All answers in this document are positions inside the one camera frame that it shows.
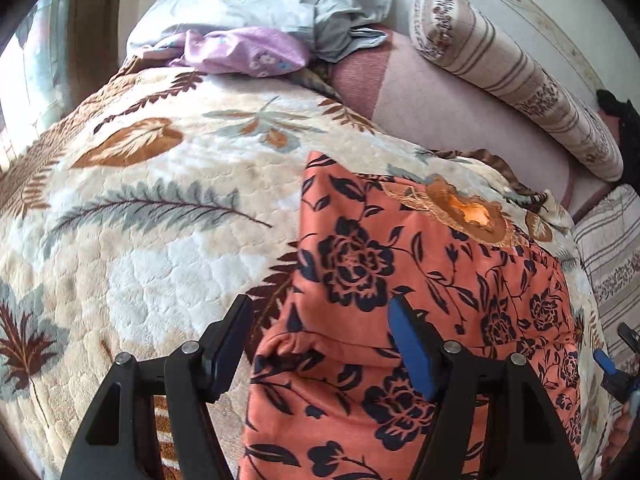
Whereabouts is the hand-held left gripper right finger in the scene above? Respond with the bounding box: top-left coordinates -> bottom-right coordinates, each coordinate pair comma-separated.
387,295 -> 583,480

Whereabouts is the person's right hand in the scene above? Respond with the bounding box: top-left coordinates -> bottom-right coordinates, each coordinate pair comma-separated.
611,401 -> 640,467

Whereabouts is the purple floral cloth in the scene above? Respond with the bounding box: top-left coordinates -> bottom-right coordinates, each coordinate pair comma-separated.
167,26 -> 311,78

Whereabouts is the wooden door with patterned glass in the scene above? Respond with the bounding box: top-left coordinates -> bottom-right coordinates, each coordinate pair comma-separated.
0,0 -> 128,173

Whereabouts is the black cloth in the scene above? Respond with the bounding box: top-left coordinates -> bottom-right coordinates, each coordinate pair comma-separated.
595,89 -> 640,186

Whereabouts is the striped floral flat pillow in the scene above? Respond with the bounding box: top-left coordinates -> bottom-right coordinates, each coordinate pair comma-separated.
572,183 -> 640,376

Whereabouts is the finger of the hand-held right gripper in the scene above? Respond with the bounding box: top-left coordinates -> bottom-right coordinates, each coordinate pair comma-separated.
616,322 -> 640,361
594,350 -> 640,404

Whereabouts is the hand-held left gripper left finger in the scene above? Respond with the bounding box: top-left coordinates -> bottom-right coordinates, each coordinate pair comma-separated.
60,294 -> 255,480

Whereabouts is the cream leaf print blanket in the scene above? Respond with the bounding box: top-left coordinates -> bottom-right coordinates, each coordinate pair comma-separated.
0,57 -> 616,480

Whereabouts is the striped floral bolster pillow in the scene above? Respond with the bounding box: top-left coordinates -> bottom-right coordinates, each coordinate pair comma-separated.
409,0 -> 625,183

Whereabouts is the orange black floral garment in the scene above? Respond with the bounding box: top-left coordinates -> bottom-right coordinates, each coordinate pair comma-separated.
237,150 -> 586,480

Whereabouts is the pink bed sheet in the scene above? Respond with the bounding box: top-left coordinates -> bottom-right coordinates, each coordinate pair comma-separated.
327,22 -> 616,218

